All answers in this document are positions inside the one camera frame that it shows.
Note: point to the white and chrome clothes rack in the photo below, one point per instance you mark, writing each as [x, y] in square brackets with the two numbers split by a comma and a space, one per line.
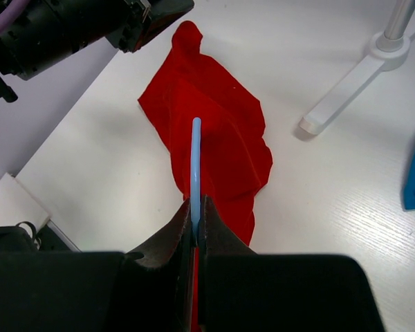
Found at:
[386, 51]

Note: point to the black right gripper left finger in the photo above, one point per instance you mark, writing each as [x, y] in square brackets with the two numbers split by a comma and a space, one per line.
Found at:
[145, 289]

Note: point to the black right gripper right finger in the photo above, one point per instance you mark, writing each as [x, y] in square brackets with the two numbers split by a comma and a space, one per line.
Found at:
[241, 290]

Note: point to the light blue wire hanger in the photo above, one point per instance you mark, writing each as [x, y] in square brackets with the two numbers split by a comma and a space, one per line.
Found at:
[195, 178]

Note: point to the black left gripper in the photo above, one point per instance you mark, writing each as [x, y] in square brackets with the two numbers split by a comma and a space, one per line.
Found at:
[50, 31]

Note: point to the red t-shirt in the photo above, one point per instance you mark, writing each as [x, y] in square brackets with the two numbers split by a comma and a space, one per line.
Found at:
[235, 161]

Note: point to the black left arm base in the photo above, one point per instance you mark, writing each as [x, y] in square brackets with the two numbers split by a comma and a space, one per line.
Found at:
[18, 238]

